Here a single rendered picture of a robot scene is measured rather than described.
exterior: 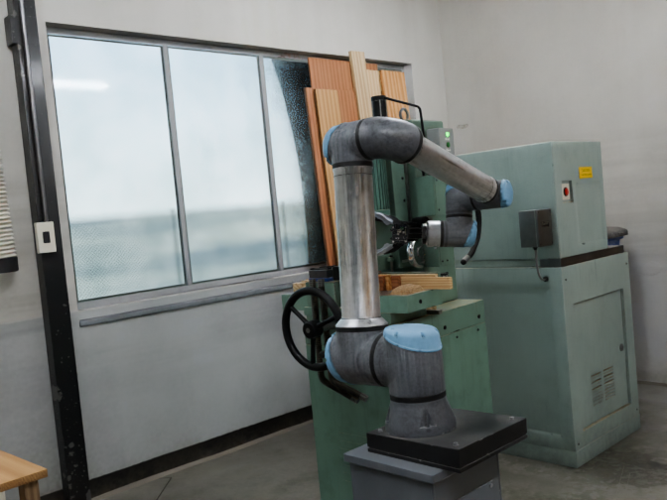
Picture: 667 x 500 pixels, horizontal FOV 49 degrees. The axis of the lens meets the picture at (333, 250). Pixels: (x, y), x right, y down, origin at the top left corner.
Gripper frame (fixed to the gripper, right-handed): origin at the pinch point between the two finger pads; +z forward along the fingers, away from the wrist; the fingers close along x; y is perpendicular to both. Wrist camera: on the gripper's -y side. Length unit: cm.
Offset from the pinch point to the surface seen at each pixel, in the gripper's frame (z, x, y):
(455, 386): -33, 55, -24
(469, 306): -40, 25, -32
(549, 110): -117, -95, -211
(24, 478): 98, 74, 42
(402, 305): -11.8, 24.1, 6.6
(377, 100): -4, -52, -22
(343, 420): 8, 67, -18
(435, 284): -23.6, 17.0, -2.6
